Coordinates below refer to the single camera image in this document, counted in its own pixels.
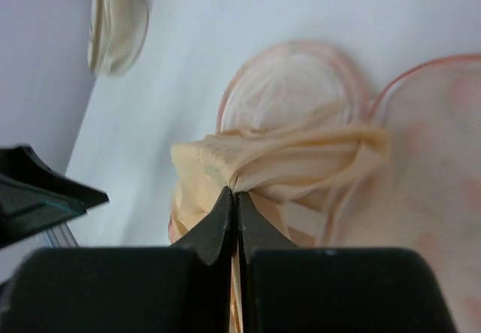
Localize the orange floral mesh laundry bag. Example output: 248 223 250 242
167 39 481 333

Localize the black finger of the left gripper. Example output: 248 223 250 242
1 145 109 207
1 175 86 248

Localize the beige round laundry bag lower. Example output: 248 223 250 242
87 0 149 76

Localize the beige bra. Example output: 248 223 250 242
169 101 392 333

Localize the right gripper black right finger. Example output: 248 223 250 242
236 192 461 332

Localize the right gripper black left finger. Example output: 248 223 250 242
1 189 234 332

